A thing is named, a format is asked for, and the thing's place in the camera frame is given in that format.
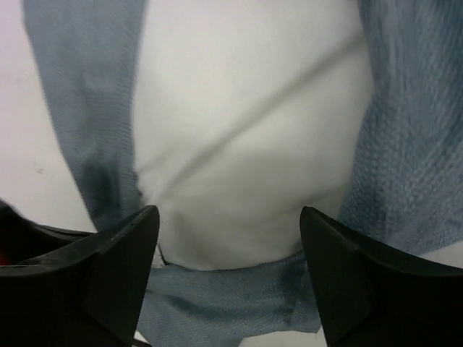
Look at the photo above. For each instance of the white pillow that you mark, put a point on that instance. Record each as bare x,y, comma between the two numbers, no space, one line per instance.
245,112

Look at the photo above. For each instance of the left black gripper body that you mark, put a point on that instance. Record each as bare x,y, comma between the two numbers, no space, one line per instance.
22,239

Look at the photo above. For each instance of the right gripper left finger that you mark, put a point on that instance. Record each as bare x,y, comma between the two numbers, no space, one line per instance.
87,293

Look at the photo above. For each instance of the blue plaid pillowcase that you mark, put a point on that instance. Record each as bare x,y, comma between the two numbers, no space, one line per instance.
405,187

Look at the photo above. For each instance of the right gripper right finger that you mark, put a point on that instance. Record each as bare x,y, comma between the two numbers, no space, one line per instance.
371,294

